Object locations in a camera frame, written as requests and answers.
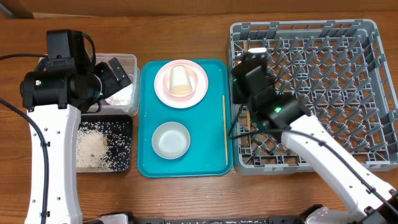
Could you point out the black tray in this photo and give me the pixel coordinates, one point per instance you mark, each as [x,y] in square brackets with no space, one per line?
[124,124]

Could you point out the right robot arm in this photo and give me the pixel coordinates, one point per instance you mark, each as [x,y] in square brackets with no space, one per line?
[368,198]

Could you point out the teal serving tray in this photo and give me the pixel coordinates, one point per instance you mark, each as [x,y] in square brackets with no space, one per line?
[204,122]

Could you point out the white napkin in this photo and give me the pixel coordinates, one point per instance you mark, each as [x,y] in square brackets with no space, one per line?
[122,97]

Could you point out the cream paper cup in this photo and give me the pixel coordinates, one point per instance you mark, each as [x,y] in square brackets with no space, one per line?
[179,84]

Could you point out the clear plastic bin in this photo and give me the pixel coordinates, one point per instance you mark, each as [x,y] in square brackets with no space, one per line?
[129,64]

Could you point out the pink plate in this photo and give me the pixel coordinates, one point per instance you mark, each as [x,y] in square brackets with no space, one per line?
[198,78]

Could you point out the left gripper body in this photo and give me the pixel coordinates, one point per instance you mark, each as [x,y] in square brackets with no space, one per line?
[110,83]

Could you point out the rice leftovers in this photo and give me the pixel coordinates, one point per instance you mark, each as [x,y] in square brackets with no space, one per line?
[91,149]

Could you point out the grey bowl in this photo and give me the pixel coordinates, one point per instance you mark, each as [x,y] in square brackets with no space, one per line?
[171,140]

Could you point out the grey dishwasher rack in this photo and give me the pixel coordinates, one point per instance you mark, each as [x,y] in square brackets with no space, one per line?
[339,69]

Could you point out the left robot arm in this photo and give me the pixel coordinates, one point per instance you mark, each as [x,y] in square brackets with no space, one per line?
[55,95]

